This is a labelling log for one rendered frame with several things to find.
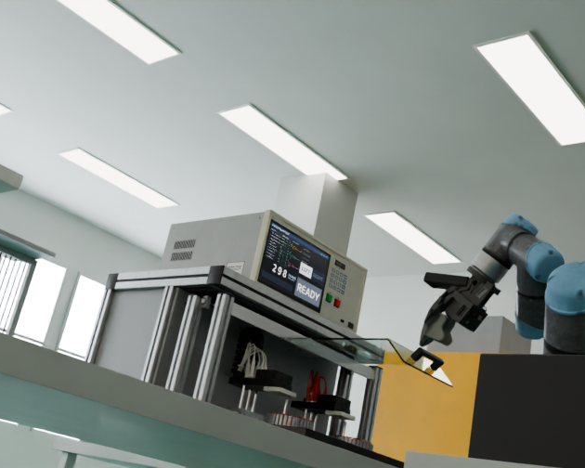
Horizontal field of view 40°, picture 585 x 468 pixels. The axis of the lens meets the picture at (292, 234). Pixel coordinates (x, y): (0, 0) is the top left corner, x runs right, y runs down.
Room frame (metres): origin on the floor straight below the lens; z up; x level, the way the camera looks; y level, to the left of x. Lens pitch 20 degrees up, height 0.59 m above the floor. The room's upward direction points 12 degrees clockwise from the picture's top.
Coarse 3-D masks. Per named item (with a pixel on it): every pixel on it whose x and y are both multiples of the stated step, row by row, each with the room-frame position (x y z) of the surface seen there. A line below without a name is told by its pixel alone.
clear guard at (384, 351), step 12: (336, 348) 2.14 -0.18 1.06; (348, 348) 2.11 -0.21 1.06; (360, 348) 2.08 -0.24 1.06; (372, 348) 2.05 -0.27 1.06; (384, 348) 2.02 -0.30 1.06; (396, 348) 1.92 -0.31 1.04; (360, 360) 2.23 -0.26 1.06; (372, 360) 2.20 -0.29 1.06; (384, 360) 2.17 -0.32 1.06; (396, 360) 2.14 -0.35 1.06; (408, 360) 1.91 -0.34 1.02; (420, 360) 2.00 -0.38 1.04; (432, 372) 2.00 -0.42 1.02
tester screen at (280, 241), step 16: (272, 224) 1.90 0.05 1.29; (272, 240) 1.91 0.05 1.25; (288, 240) 1.95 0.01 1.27; (272, 256) 1.92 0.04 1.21; (288, 256) 1.96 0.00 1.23; (304, 256) 2.00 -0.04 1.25; (320, 256) 2.05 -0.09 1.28; (272, 272) 1.93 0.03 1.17; (288, 272) 1.97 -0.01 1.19; (320, 272) 2.06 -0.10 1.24; (320, 288) 2.07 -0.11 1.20
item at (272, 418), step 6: (270, 414) 1.83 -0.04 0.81; (276, 414) 1.82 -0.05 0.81; (282, 414) 1.81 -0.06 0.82; (270, 420) 1.83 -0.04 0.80; (276, 420) 1.81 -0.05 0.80; (282, 420) 1.81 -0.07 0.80; (288, 420) 1.80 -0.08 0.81; (294, 420) 1.81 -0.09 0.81; (300, 420) 1.81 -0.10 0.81; (306, 420) 1.82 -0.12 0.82; (300, 426) 1.81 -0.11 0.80; (306, 426) 1.82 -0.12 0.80; (312, 426) 1.84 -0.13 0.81
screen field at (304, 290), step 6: (300, 282) 2.01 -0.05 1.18; (306, 282) 2.03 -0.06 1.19; (300, 288) 2.01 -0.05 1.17; (306, 288) 2.03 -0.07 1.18; (312, 288) 2.04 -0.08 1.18; (294, 294) 2.00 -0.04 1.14; (300, 294) 2.01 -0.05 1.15; (306, 294) 2.03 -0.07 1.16; (312, 294) 2.05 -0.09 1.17; (318, 294) 2.07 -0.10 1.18; (306, 300) 2.04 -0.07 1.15; (312, 300) 2.05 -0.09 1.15; (318, 300) 2.07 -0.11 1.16
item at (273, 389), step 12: (264, 372) 1.89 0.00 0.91; (276, 372) 1.87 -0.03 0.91; (240, 384) 1.95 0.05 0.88; (252, 384) 1.91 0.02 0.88; (264, 384) 1.88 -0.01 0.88; (276, 384) 1.88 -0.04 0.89; (288, 384) 1.91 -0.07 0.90; (240, 396) 1.94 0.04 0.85; (288, 396) 1.91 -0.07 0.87; (252, 408) 1.97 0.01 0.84
